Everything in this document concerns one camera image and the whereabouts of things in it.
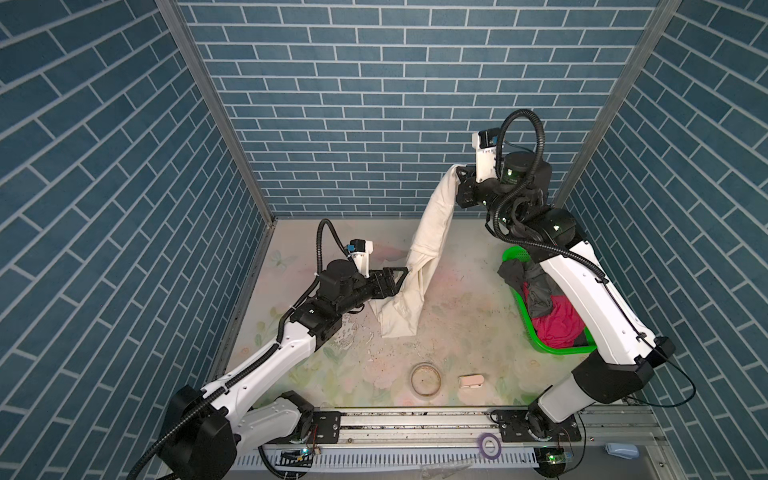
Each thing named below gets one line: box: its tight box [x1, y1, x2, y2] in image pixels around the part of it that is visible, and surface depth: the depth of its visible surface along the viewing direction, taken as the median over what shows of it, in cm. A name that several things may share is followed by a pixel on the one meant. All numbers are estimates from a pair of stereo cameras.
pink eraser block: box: [458, 374, 485, 388], surface depth 81 cm
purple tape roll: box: [478, 433, 502, 459], surface depth 72 cm
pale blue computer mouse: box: [604, 442, 640, 460], surface depth 71 cm
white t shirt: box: [369, 165, 460, 338], surface depth 80 cm
